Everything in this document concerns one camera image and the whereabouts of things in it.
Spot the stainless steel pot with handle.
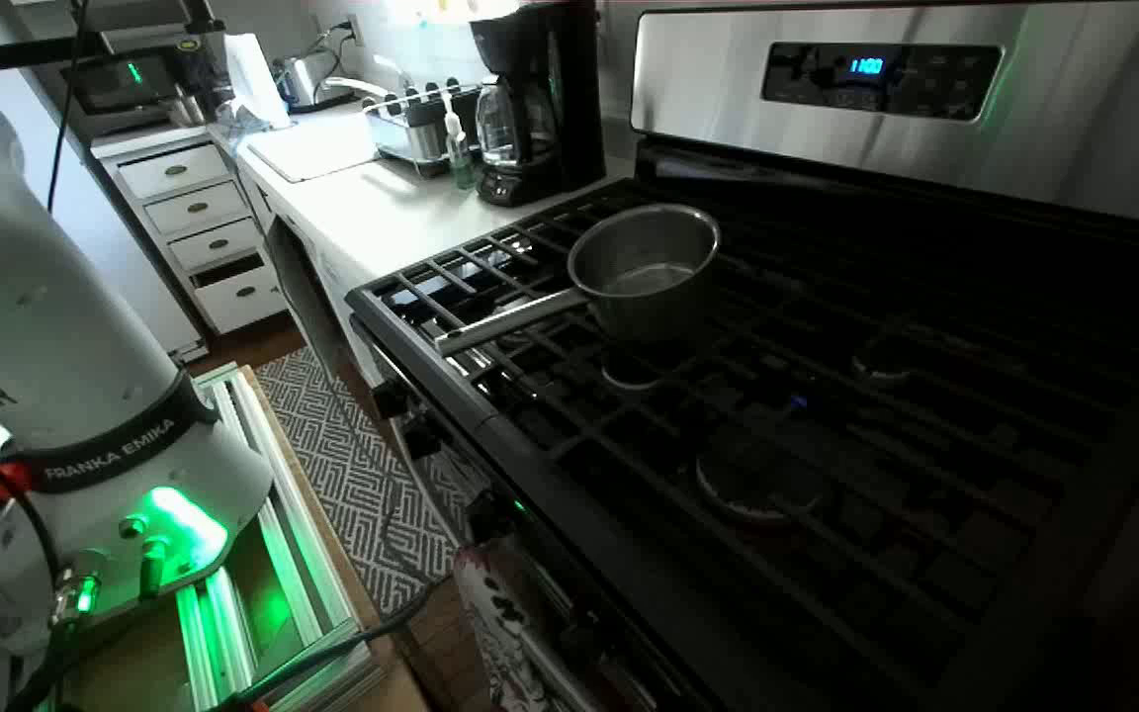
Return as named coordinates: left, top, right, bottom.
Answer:
left=436, top=196, right=726, bottom=358

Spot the black round gas burner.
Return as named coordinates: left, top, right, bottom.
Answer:
left=856, top=333, right=958, bottom=388
left=596, top=348, right=681, bottom=394

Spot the black stove knob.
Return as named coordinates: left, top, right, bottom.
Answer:
left=395, top=410, right=453, bottom=465
left=368, top=377, right=421, bottom=421
left=465, top=485, right=524, bottom=545

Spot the large black gas burner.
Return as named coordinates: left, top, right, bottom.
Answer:
left=693, top=429, right=839, bottom=527

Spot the small dish soap bottle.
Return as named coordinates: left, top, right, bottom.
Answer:
left=440, top=79, right=482, bottom=188

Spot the black drip coffee maker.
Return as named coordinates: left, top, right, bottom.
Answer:
left=469, top=0, right=610, bottom=210

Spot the grey patterned rug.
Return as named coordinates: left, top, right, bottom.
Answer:
left=254, top=348, right=488, bottom=623

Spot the white kitchen counter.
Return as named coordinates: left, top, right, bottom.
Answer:
left=234, top=102, right=602, bottom=388

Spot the patterned dish towel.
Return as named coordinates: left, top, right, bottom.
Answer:
left=453, top=533, right=602, bottom=712

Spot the black cast iron stove grate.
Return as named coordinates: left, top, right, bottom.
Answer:
left=378, top=172, right=1139, bottom=705

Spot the white cutting board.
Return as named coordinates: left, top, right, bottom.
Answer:
left=247, top=114, right=383, bottom=187

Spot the aluminium profile robot stand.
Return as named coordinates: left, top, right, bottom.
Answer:
left=171, top=358, right=383, bottom=712

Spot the metal kettle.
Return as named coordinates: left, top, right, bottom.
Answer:
left=273, top=48, right=345, bottom=114

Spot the white drawer cabinet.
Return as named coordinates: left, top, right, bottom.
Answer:
left=92, top=121, right=295, bottom=340

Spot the white plastic bag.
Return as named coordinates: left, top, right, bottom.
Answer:
left=219, top=32, right=295, bottom=135

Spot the black toaster oven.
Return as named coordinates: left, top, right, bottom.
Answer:
left=59, top=44, right=193, bottom=139

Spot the black gas stove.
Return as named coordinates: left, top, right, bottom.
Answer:
left=345, top=0, right=1139, bottom=712

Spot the black metal bar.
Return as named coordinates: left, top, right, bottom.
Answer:
left=0, top=28, right=205, bottom=79

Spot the black floor cable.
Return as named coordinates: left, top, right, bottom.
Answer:
left=219, top=570, right=469, bottom=712

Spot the black cable with red connector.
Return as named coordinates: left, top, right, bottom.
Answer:
left=0, top=425, right=89, bottom=712

